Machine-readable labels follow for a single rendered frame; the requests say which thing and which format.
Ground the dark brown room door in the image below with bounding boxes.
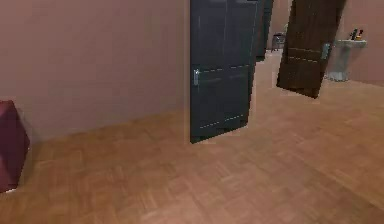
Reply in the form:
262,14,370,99
276,0,348,100

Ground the dark grey room door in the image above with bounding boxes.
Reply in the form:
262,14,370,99
189,0,263,145

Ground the dark grey door beyond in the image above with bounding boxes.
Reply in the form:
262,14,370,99
255,0,275,63

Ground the silver handle on brown door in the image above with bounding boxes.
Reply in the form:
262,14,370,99
321,43,332,61

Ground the grey stool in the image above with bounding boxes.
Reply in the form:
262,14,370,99
271,32,287,53

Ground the white pedestal sink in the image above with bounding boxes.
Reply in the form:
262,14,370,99
325,38,368,83

